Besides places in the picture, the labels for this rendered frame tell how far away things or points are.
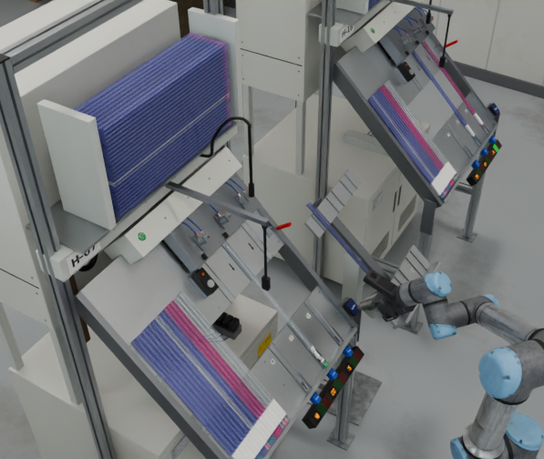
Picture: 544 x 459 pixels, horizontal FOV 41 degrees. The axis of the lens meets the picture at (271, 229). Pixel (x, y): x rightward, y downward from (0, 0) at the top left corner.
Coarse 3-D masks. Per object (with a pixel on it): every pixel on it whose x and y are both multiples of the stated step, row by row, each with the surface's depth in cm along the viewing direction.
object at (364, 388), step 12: (348, 264) 264; (348, 276) 267; (360, 276) 267; (348, 288) 271; (360, 288) 273; (360, 300) 278; (360, 372) 323; (360, 384) 318; (372, 384) 318; (360, 396) 313; (372, 396) 313; (336, 408) 309; (360, 408) 308; (360, 420) 304
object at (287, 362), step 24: (312, 312) 240; (336, 312) 246; (288, 336) 231; (312, 336) 237; (336, 336) 243; (264, 360) 223; (288, 360) 228; (312, 360) 234; (264, 384) 220; (288, 384) 225; (288, 408) 223
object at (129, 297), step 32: (256, 224) 238; (160, 256) 213; (224, 256) 226; (256, 256) 234; (96, 288) 197; (128, 288) 203; (160, 288) 209; (192, 288) 216; (224, 288) 222; (128, 320) 200
